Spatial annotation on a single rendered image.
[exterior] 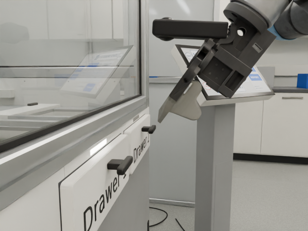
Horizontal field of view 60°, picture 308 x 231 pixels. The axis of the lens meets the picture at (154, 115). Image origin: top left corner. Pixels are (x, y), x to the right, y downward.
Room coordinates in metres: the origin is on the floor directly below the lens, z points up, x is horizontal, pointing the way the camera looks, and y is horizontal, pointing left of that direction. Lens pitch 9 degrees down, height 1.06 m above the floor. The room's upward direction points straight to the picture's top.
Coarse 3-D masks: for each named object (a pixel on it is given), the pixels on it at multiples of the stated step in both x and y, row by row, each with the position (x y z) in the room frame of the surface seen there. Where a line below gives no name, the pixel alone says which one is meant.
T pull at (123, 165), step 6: (126, 156) 0.48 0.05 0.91; (108, 162) 0.45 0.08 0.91; (114, 162) 0.45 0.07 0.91; (120, 162) 0.45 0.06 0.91; (126, 162) 0.45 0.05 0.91; (108, 168) 0.44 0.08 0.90; (114, 168) 0.44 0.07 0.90; (120, 168) 0.42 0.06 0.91; (126, 168) 0.44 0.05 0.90; (120, 174) 0.42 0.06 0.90
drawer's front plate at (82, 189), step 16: (112, 144) 0.50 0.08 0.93; (96, 160) 0.41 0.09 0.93; (80, 176) 0.34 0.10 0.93; (96, 176) 0.39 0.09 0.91; (112, 176) 0.47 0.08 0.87; (128, 176) 0.60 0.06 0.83; (64, 192) 0.31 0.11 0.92; (80, 192) 0.34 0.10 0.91; (96, 192) 0.39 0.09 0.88; (112, 192) 0.47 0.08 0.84; (64, 208) 0.31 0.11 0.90; (80, 208) 0.33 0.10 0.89; (96, 208) 0.39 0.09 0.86; (64, 224) 0.32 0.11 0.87; (80, 224) 0.33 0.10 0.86; (96, 224) 0.39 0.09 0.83
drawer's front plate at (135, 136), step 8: (144, 120) 0.81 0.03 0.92; (128, 128) 0.66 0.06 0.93; (136, 128) 0.69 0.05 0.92; (128, 136) 0.63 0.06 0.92; (136, 136) 0.69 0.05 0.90; (144, 136) 0.81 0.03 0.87; (128, 144) 0.63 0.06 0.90; (136, 144) 0.68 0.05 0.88; (144, 144) 0.80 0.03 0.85; (128, 152) 0.63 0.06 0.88; (144, 152) 0.80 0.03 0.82; (136, 160) 0.68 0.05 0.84
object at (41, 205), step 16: (144, 112) 0.91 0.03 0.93; (96, 144) 0.45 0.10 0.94; (80, 160) 0.38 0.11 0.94; (64, 176) 0.33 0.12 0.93; (32, 192) 0.26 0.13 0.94; (48, 192) 0.29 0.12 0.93; (16, 208) 0.24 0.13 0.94; (32, 208) 0.26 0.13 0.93; (48, 208) 0.29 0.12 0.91; (0, 224) 0.22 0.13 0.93; (16, 224) 0.24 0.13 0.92; (32, 224) 0.26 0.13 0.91; (48, 224) 0.29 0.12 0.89
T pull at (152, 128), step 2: (144, 126) 0.77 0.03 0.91; (146, 126) 0.77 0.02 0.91; (148, 126) 0.77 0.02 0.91; (150, 126) 0.77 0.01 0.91; (152, 126) 0.77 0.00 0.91; (154, 126) 0.77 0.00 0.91; (142, 128) 0.75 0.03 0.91; (144, 128) 0.75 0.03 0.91; (146, 128) 0.75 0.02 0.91; (148, 128) 0.75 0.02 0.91; (150, 128) 0.74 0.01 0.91; (152, 128) 0.74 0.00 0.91; (154, 128) 0.77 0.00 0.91; (142, 130) 0.75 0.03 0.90; (144, 130) 0.75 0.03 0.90; (146, 130) 0.75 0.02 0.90; (148, 130) 0.73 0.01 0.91; (150, 130) 0.73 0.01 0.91; (152, 130) 0.73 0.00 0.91; (154, 130) 0.77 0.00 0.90; (148, 132) 0.73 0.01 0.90; (150, 132) 0.73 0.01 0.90; (152, 132) 0.73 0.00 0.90
